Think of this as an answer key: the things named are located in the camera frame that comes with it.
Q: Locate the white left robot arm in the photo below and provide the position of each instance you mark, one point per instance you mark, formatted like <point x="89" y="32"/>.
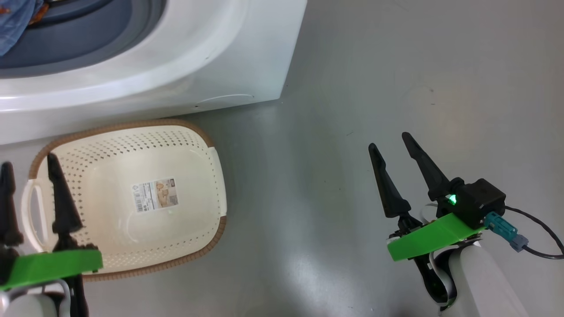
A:
<point x="26" y="306"/>

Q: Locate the cream perforated laundry basket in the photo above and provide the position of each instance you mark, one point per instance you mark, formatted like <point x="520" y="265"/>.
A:
<point x="185" y="145"/>

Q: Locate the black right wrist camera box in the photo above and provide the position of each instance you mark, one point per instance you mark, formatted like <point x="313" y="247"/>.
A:
<point x="480" y="202"/>

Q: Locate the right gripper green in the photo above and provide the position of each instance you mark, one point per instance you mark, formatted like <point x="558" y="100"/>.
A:
<point x="432" y="237"/>

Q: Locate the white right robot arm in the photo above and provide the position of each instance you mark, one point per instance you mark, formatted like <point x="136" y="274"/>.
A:
<point x="480" y="286"/>

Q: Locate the paper basket product sticker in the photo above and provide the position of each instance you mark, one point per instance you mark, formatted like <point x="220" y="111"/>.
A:
<point x="154" y="194"/>

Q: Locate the blue cartoon print garment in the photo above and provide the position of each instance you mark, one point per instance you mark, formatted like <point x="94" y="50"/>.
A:
<point x="15" y="22"/>

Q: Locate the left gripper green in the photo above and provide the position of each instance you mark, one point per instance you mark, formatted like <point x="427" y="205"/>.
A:
<point x="48" y="266"/>

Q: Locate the white front-load washing machine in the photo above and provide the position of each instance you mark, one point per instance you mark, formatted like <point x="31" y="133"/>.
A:
<point x="198" y="57"/>

